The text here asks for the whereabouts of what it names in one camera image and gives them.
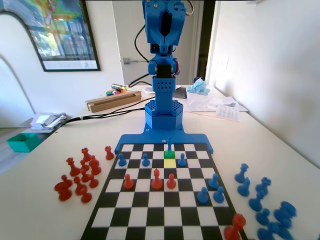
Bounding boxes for blue pawn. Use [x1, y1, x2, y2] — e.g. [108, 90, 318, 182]
[165, 136, 174, 155]

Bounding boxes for red rook chess piece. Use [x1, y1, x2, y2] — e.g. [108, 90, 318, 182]
[81, 147, 92, 163]
[104, 145, 115, 161]

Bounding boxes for blue queen chess piece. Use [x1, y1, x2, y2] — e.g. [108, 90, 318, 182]
[234, 163, 250, 183]

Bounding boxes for red queen chess piece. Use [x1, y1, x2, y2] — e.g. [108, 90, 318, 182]
[65, 156, 81, 177]

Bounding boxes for blue rook chess piece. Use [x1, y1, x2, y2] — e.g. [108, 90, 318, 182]
[255, 176, 272, 196]

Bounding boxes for red piece board corner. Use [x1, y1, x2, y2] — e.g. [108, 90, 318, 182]
[223, 213, 247, 240]

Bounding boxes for blue crumpled wrapper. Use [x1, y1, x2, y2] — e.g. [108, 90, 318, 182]
[186, 78, 211, 97]

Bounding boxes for colourful marker set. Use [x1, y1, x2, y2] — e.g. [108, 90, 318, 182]
[106, 87, 131, 97]

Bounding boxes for clear plastic bag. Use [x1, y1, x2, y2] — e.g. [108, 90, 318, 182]
[186, 91, 218, 112]

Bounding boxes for long cardboard box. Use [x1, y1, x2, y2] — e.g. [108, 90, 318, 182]
[85, 90, 143, 114]

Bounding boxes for thin orange stick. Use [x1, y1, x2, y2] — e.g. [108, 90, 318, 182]
[186, 110, 217, 119]

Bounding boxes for white paper sheets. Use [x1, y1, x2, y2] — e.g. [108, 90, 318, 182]
[209, 96, 249, 113]

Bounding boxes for black framed poster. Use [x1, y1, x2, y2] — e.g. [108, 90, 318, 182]
[0, 0, 102, 73]

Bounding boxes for printed paper sheet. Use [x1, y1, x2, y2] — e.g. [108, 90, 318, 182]
[215, 104, 241, 123]

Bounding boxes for grey paper pile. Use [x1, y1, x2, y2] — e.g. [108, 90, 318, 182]
[29, 112, 68, 131]

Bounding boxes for green plastic bin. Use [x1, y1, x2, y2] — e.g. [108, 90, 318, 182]
[6, 132, 42, 153]

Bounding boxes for black white chessboard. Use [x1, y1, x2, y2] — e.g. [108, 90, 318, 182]
[79, 142, 249, 240]

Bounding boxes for black looped cable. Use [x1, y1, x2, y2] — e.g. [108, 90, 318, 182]
[128, 23, 155, 89]

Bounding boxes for red white servo wire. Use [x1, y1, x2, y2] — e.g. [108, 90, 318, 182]
[184, 0, 195, 18]

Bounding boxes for silver door handle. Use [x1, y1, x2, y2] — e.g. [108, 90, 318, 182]
[123, 57, 150, 65]

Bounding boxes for black power cable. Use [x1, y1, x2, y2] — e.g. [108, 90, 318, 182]
[59, 96, 157, 126]
[59, 107, 147, 126]

